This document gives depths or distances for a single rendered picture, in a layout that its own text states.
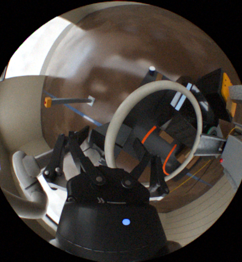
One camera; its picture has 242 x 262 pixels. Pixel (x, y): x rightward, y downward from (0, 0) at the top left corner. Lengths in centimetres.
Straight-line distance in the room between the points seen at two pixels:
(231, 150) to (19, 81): 679
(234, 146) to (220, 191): 495
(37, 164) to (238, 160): 116
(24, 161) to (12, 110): 595
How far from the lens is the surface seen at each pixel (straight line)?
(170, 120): 77
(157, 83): 23
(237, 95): 145
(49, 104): 125
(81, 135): 16
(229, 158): 73
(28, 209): 28
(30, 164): 51
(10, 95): 623
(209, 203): 570
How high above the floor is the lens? 145
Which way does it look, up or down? 64 degrees down
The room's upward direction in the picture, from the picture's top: 133 degrees counter-clockwise
